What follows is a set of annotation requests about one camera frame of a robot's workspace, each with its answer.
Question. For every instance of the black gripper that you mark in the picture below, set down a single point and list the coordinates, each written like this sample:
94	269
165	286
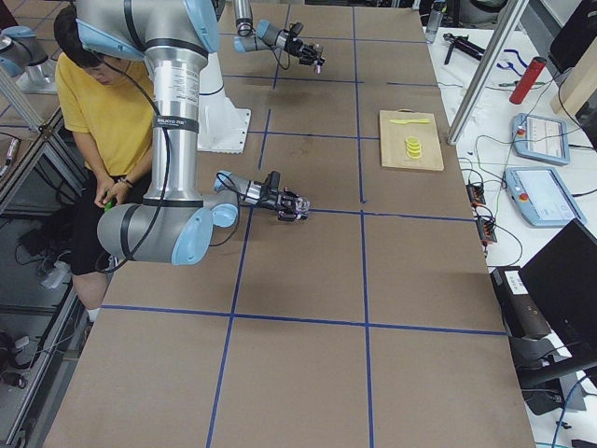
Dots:
270	201
296	47

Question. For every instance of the clear glass shaker cup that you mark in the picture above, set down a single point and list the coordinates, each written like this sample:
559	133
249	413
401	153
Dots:
301	208

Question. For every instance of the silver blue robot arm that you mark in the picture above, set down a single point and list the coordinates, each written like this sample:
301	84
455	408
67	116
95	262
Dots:
174	223
267	36

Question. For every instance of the bamboo cutting board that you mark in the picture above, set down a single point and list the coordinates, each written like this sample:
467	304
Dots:
394	147

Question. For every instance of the yellow plastic knife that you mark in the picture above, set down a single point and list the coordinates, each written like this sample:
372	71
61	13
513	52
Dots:
409	121

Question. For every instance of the lemon slice rightmost top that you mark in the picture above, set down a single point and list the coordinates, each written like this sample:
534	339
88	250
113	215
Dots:
412	141

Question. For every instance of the clear water bottle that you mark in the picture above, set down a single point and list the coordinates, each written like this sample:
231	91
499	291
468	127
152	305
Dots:
435	17

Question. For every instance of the black tripod tool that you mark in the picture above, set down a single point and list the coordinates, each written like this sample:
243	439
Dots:
463	44

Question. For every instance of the person in yellow shirt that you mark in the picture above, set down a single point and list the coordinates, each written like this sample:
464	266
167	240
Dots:
104	105

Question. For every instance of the red water bottle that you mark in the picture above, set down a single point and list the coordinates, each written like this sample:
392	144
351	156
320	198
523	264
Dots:
527	80

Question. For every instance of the blue teach pendant far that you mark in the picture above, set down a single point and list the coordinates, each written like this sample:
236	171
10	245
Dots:
540	139

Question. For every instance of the blue teach pendant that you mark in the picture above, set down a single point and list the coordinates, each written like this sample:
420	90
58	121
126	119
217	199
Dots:
540	139
541	197

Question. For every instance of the blue teach pendant near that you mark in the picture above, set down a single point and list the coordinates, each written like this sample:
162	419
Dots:
541	197

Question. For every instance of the black computer box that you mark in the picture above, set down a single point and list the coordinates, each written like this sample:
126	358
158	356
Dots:
523	318

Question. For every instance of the black monitor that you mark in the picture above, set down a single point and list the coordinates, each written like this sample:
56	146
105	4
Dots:
561	282

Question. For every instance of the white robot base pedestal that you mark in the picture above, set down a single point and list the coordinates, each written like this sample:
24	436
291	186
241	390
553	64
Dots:
223	126

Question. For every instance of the aluminium frame post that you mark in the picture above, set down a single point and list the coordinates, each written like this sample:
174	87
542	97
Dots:
504	28

